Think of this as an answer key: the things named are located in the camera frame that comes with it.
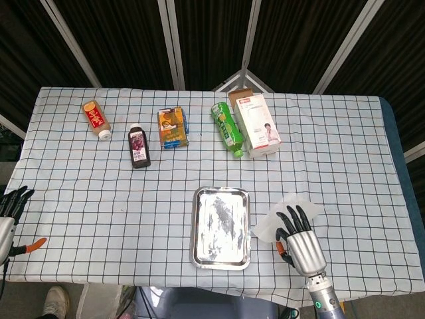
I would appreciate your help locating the metal tray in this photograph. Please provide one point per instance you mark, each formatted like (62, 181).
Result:
(219, 229)

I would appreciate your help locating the green plastic drink bottle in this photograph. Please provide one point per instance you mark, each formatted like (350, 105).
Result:
(227, 128)

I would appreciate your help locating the checked light blue tablecloth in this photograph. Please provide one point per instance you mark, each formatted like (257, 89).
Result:
(99, 206)

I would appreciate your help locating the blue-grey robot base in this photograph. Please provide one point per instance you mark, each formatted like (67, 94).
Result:
(206, 305)

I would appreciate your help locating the white paper towel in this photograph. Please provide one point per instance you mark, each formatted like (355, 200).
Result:
(267, 229)

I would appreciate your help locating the white cardboard product box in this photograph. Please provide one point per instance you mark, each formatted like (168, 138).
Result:
(257, 123)

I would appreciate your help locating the white metal screen foot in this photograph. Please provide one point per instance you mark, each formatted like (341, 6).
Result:
(245, 79)

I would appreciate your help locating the white shoe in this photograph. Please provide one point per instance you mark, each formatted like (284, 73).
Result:
(56, 300)

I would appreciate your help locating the black folding screen white frames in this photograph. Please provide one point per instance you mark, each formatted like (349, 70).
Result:
(126, 40)

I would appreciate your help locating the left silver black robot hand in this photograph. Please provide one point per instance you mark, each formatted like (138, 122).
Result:
(6, 226)

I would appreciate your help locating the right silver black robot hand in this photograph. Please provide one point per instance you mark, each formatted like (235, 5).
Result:
(303, 247)

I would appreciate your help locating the orange and blue snack package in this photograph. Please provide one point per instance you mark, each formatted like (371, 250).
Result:
(172, 128)

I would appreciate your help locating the dark grape juice bottle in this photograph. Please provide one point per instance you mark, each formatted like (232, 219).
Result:
(138, 148)

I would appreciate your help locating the tan bottle with red label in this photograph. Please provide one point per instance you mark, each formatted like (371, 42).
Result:
(94, 118)

